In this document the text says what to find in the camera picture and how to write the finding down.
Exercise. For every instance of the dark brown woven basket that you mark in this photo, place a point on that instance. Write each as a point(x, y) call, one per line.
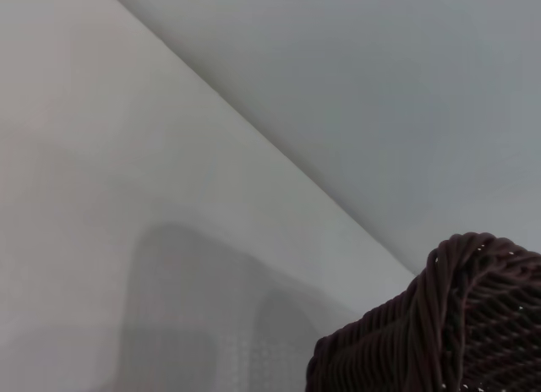
point(422, 333)

